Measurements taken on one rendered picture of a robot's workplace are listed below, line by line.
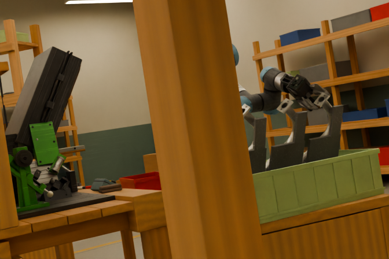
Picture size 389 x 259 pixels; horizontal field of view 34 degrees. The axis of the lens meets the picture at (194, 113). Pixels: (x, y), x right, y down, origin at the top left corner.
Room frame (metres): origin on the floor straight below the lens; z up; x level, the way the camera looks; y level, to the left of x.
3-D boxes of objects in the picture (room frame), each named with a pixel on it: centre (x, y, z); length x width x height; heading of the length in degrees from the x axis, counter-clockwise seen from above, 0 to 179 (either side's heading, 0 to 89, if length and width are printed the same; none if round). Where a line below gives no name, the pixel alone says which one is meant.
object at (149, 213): (3.26, 0.60, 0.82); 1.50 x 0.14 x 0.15; 29
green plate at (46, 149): (3.09, 0.76, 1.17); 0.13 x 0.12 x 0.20; 29
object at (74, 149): (3.24, 0.80, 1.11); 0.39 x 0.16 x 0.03; 119
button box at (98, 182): (3.10, 0.49, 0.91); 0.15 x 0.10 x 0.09; 29
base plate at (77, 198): (3.13, 0.85, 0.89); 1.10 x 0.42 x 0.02; 29
